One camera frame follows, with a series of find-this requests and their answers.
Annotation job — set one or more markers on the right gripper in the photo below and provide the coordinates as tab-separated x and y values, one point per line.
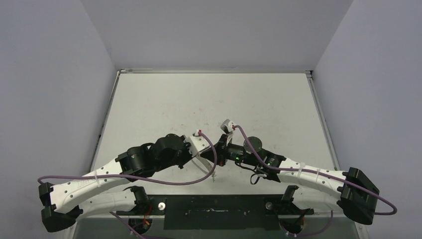
223	149

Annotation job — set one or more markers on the large metal key ring plate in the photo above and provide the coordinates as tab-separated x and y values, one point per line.
206	167

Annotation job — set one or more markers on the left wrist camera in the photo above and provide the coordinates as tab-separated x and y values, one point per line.
196	143

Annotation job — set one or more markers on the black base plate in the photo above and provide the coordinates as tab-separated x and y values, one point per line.
220	212

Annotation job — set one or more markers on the aluminium rail front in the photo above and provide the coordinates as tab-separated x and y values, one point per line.
353	206

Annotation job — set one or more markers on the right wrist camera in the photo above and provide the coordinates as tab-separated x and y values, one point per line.
228	126

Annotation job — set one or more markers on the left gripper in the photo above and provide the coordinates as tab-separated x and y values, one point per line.
188	154

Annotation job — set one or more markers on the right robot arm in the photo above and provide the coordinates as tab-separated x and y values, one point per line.
350	192

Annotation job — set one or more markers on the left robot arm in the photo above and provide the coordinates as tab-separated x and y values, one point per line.
66	203

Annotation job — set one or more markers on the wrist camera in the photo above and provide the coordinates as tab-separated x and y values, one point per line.
196	143
228	126

